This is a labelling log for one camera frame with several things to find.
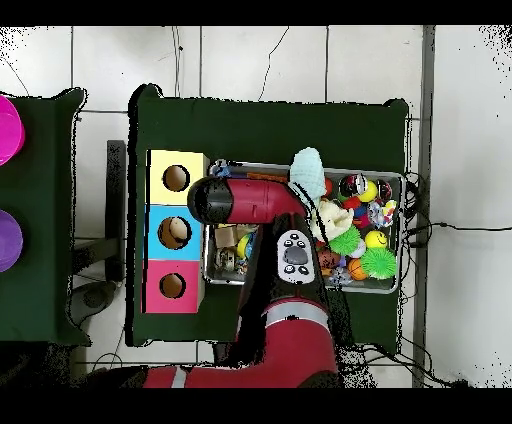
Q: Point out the pink plastic bowl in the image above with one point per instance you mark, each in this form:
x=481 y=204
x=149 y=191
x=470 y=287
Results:
x=10 y=132

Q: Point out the dark green tablecloth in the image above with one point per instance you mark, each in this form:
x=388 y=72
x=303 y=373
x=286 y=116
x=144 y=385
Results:
x=260 y=132
x=44 y=180

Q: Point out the wooden box with three holes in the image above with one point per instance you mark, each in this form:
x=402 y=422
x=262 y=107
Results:
x=160 y=248

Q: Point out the long orange toy brick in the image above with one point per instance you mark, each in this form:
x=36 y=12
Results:
x=264 y=176

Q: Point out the purple plastic bowl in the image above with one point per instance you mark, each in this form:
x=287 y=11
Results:
x=8 y=240

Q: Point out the plain wooden block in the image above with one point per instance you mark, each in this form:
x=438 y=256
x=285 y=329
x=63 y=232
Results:
x=226 y=236

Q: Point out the green spiky rubber ball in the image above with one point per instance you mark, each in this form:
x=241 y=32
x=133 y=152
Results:
x=344 y=242
x=378 y=263

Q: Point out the mint green waffle cloth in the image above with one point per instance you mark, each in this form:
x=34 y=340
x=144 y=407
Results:
x=308 y=172

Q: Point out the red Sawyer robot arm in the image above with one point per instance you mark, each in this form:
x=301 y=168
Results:
x=260 y=200

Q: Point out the crushed silver can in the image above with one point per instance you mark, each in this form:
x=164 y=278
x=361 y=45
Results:
x=225 y=258

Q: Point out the crushed bottle with blue label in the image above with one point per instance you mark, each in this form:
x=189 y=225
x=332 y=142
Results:
x=221 y=170

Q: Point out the cream waffle cloth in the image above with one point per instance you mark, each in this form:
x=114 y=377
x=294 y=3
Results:
x=336 y=220

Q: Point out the yellow smiley ball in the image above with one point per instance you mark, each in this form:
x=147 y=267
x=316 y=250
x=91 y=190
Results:
x=376 y=240

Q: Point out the tan round object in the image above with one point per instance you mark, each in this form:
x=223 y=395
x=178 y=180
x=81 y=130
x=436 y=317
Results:
x=177 y=228

